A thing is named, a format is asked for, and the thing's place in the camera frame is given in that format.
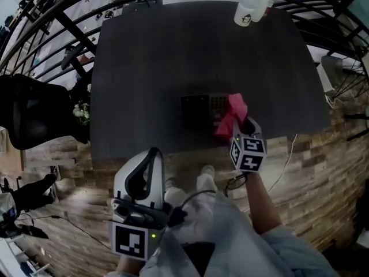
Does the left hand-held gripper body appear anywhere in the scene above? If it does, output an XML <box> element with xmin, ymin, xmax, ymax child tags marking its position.
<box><xmin>108</xmin><ymin>197</ymin><xmax>174</xmax><ymax>261</ymax></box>

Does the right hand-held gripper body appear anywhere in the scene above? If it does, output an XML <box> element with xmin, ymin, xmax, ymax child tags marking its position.
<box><xmin>229</xmin><ymin>136</ymin><xmax>268</xmax><ymax>173</ymax></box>

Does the pink cloth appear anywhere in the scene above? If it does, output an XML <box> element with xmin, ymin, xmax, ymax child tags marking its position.
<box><xmin>213</xmin><ymin>93</ymin><xmax>248</xmax><ymax>139</ymax></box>

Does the black keypad device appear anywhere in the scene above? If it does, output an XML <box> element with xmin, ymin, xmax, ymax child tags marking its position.
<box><xmin>180</xmin><ymin>94</ymin><xmax>232</xmax><ymax>133</ymax></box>

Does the person's left forearm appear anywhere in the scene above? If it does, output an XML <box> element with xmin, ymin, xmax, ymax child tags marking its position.
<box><xmin>114</xmin><ymin>254</ymin><xmax>145</xmax><ymax>277</ymax></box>

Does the person's right forearm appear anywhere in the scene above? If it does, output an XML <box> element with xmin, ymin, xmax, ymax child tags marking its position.
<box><xmin>244</xmin><ymin>171</ymin><xmax>284</xmax><ymax>237</ymax></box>

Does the person's left leg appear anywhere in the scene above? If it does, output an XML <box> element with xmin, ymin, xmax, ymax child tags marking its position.
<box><xmin>164</xmin><ymin>177</ymin><xmax>188</xmax><ymax>213</ymax></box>

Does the person's leg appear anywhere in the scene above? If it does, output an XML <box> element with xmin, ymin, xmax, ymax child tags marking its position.
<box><xmin>196</xmin><ymin>164</ymin><xmax>220</xmax><ymax>204</ymax></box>
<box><xmin>164</xmin><ymin>177</ymin><xmax>188</xmax><ymax>213</ymax></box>
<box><xmin>10</xmin><ymin>166</ymin><xmax>61</xmax><ymax>213</ymax></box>

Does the person's right leg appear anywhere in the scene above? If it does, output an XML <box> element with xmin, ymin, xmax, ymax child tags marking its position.
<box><xmin>196</xmin><ymin>164</ymin><xmax>220</xmax><ymax>204</ymax></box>

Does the white flower bunch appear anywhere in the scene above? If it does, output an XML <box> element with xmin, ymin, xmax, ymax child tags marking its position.
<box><xmin>72</xmin><ymin>100</ymin><xmax>91</xmax><ymax>126</ymax></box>

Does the person's light blue shirt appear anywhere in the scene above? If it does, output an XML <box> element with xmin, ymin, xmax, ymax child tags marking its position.
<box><xmin>106</xmin><ymin>194</ymin><xmax>341</xmax><ymax>277</ymax></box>

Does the white box appliance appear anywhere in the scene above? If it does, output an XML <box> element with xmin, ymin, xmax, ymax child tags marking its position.
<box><xmin>316</xmin><ymin>54</ymin><xmax>344</xmax><ymax>93</ymax></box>

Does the flat black tablet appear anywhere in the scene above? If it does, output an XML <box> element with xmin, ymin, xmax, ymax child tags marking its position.
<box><xmin>17</xmin><ymin>224</ymin><xmax>50</xmax><ymax>240</ymax></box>

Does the bicycle wheel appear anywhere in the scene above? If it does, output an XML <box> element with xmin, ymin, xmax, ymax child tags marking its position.
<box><xmin>330</xmin><ymin>50</ymin><xmax>369</xmax><ymax>105</ymax></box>

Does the black mesh office chair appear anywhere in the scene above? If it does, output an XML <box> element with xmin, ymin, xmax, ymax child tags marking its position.
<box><xmin>0</xmin><ymin>73</ymin><xmax>91</xmax><ymax>151</ymax></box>

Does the white shelf unit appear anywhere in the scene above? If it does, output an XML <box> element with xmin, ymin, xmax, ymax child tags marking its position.
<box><xmin>0</xmin><ymin>237</ymin><xmax>51</xmax><ymax>277</ymax></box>

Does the white printed mug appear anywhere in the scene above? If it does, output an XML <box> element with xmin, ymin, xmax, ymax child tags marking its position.
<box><xmin>234</xmin><ymin>0</ymin><xmax>257</xmax><ymax>28</ymax></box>

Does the white plastic bottle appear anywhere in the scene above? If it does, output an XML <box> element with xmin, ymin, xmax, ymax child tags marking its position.
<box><xmin>250</xmin><ymin>0</ymin><xmax>270</xmax><ymax>23</ymax></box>

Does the black metal railing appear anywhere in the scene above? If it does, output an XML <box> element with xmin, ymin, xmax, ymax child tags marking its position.
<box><xmin>0</xmin><ymin>0</ymin><xmax>369</xmax><ymax>103</ymax></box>

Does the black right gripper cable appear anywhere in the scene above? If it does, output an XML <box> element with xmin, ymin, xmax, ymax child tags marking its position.
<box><xmin>224</xmin><ymin>173</ymin><xmax>249</xmax><ymax>198</ymax></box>

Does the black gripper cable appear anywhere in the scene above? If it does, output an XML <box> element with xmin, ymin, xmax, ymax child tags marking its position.
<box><xmin>224</xmin><ymin>173</ymin><xmax>249</xmax><ymax>198</ymax></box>
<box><xmin>168</xmin><ymin>189</ymin><xmax>217</xmax><ymax>228</ymax></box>

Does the white floor cable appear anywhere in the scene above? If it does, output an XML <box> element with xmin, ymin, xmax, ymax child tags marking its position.
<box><xmin>267</xmin><ymin>133</ymin><xmax>298</xmax><ymax>193</ymax></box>

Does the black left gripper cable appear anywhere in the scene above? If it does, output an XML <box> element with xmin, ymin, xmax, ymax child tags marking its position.
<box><xmin>168</xmin><ymin>189</ymin><xmax>217</xmax><ymax>228</ymax></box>

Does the thin black floor cable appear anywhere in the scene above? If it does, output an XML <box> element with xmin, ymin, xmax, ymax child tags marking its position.
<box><xmin>16</xmin><ymin>212</ymin><xmax>112</xmax><ymax>250</ymax></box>

